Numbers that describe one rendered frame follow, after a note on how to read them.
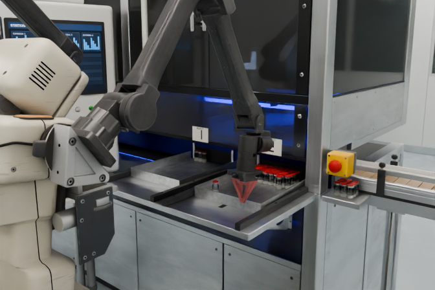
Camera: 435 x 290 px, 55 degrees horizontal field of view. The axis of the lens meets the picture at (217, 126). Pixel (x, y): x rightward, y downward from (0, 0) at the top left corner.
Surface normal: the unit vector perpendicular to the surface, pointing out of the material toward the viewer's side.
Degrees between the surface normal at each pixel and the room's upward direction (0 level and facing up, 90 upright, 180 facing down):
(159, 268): 90
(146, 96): 88
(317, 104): 90
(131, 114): 88
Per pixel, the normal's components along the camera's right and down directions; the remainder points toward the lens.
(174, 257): -0.63, 0.15
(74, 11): 0.65, 0.14
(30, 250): 0.80, 0.11
